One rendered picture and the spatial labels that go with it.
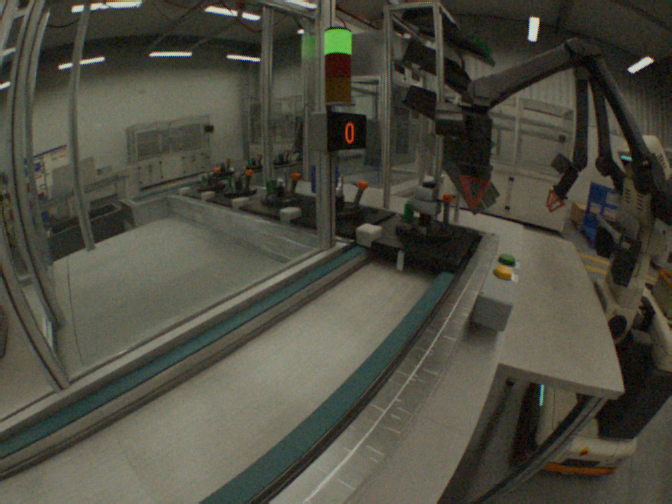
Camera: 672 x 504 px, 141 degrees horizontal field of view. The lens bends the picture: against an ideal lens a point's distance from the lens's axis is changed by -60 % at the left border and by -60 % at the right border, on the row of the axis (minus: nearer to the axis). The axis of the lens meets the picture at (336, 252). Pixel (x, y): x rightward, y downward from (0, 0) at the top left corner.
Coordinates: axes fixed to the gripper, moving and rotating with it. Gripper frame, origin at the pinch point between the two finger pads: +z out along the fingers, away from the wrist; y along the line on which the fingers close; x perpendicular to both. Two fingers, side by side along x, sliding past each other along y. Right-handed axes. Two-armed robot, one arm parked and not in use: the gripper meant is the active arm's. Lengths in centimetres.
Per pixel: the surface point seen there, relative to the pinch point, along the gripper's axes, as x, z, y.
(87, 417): -20, 12, 74
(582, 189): 229, 61, -871
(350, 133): -20.3, -13.6, 18.5
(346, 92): -20.6, -21.4, 19.5
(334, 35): -22.1, -33.0, 21.1
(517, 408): 47, 106, -47
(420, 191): -12.1, -1.0, 2.1
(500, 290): 10.7, 10.4, 15.4
